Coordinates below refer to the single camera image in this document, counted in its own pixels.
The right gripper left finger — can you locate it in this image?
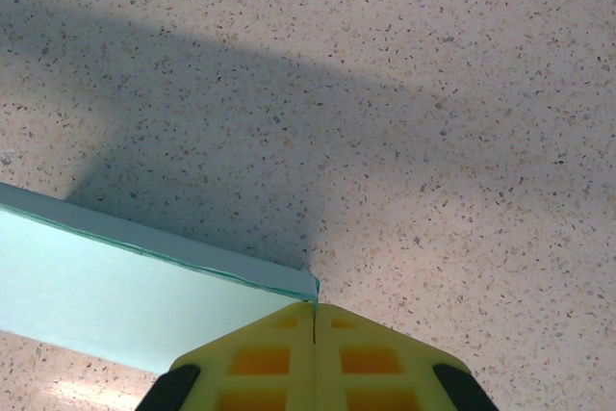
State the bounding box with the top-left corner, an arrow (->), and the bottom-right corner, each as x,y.
139,302 -> 316,411

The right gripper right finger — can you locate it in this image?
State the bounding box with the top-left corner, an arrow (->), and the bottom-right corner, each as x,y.
313,303 -> 500,411

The light blue paper box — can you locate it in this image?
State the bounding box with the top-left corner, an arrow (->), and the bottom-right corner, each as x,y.
0,182 -> 321,376

